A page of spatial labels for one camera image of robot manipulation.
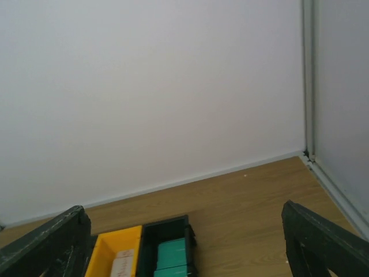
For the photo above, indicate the black bin with teal cards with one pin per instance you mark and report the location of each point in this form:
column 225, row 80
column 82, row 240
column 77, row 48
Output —
column 161, row 231

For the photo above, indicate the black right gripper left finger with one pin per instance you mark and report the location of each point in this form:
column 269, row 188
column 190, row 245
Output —
column 60, row 247

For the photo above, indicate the white pink card stack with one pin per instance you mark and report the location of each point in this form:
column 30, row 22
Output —
column 123, row 264

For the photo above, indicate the aluminium frame post right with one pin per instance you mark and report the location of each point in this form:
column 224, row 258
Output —
column 335, row 67

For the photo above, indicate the teal card stack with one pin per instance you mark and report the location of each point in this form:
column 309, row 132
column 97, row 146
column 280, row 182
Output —
column 171, row 259

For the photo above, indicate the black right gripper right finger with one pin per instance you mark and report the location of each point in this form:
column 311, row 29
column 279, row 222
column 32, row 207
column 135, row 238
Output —
column 316, row 246

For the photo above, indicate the yellow plastic bin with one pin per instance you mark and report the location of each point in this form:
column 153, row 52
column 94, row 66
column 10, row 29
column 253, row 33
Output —
column 108, row 245

